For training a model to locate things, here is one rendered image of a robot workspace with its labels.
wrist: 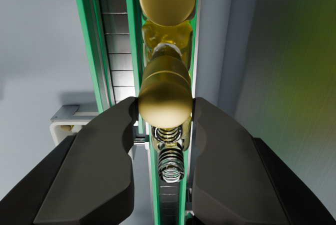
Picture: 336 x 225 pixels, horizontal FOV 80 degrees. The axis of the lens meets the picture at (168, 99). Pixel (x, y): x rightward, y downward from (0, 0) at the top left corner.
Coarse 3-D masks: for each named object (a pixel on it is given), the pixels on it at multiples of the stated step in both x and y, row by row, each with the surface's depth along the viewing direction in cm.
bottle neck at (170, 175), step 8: (160, 144) 25; (168, 144) 24; (176, 144) 24; (160, 152) 24; (168, 152) 23; (176, 152) 23; (160, 160) 23; (168, 160) 22; (176, 160) 22; (160, 168) 22; (168, 168) 21; (176, 168) 21; (160, 176) 22; (168, 176) 23; (176, 176) 23
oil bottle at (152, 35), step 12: (144, 24) 21; (156, 24) 21; (180, 24) 21; (144, 36) 20; (156, 36) 20; (168, 36) 20; (180, 36) 20; (192, 36) 21; (144, 48) 21; (180, 48) 20; (144, 60) 21
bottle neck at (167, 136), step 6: (180, 126) 19; (156, 132) 19; (162, 132) 20; (168, 132) 21; (174, 132) 20; (180, 132) 19; (156, 138) 19; (162, 138) 20; (168, 138) 20; (174, 138) 20
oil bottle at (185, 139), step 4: (188, 120) 27; (184, 124) 26; (188, 124) 26; (184, 128) 26; (188, 128) 26; (184, 132) 26; (188, 132) 26; (152, 136) 27; (184, 136) 26; (188, 136) 26; (152, 140) 27; (156, 140) 26; (184, 140) 26; (188, 140) 27; (152, 144) 28; (156, 144) 27; (184, 144) 27; (188, 144) 27; (156, 148) 27; (184, 148) 27
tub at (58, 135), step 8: (56, 120) 56; (64, 120) 56; (72, 120) 56; (80, 120) 56; (88, 120) 56; (56, 128) 58; (72, 128) 65; (80, 128) 65; (56, 136) 58; (64, 136) 62; (56, 144) 59; (128, 152) 61
